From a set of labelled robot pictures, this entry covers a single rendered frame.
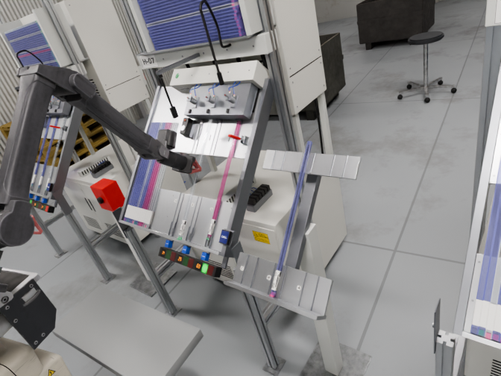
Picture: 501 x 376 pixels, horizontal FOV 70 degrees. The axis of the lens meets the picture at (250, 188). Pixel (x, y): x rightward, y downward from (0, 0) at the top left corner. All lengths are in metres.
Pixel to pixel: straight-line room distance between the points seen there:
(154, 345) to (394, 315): 1.17
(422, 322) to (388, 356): 0.25
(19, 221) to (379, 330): 1.58
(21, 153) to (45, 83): 0.17
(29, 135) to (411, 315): 1.74
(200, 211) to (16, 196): 0.75
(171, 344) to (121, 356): 0.17
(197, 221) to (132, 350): 0.51
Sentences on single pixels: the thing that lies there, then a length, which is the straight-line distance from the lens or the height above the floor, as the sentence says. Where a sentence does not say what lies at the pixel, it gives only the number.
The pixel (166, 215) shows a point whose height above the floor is 0.78.
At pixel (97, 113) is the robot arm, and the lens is 1.09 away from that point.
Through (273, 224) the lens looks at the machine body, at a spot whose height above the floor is 0.62.
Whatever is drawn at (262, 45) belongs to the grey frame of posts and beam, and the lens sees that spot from 1.40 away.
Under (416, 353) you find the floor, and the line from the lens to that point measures 1.87.
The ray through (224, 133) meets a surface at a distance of 1.50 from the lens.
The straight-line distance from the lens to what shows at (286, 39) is 1.58.
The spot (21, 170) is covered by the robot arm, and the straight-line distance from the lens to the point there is 0.94.
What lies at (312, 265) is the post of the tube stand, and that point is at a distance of 1.27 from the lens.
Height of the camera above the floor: 1.56
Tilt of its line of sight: 30 degrees down
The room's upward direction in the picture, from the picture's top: 16 degrees counter-clockwise
